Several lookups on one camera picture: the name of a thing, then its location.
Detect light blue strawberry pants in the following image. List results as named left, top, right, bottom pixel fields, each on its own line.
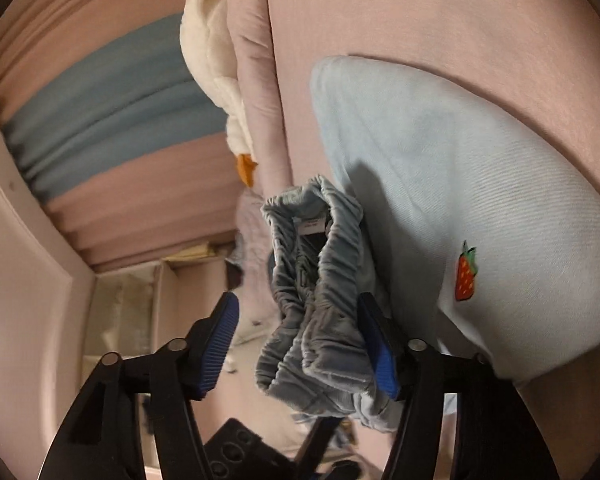
left=256, top=56, right=600, bottom=431

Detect pink curtain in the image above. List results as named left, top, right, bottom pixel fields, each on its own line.
left=0, top=0, right=242, bottom=270

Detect blue curtain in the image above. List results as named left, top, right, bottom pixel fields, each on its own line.
left=2, top=14, right=226, bottom=203

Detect white goose plush toy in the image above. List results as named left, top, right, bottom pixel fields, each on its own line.
left=180, top=0, right=257, bottom=188

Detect mauve quilted duvet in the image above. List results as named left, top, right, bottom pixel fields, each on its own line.
left=220, top=0, right=297, bottom=261

